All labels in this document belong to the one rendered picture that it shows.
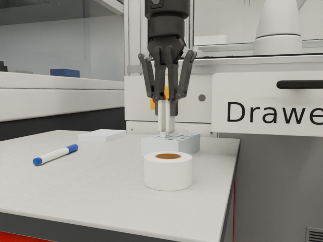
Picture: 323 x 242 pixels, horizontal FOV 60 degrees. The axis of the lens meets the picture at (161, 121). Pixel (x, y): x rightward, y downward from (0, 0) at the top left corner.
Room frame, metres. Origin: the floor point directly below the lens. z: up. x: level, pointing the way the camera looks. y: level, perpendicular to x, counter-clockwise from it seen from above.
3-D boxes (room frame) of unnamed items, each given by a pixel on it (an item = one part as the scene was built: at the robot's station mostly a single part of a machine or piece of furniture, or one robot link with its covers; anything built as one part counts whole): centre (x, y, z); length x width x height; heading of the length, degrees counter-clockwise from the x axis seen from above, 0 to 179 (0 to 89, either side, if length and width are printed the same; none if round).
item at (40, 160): (0.56, 0.21, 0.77); 0.14 x 0.02 x 0.02; 167
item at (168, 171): (0.40, -0.01, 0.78); 0.07 x 0.07 x 0.04
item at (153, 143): (0.61, -0.02, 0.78); 0.12 x 0.08 x 0.04; 152
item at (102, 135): (0.80, 0.17, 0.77); 0.13 x 0.09 x 0.02; 163
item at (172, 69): (0.59, -0.02, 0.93); 0.04 x 0.01 x 0.11; 152
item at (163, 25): (0.60, -0.01, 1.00); 0.08 x 0.07 x 0.09; 62
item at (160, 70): (0.61, 0.00, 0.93); 0.04 x 0.01 x 0.11; 152
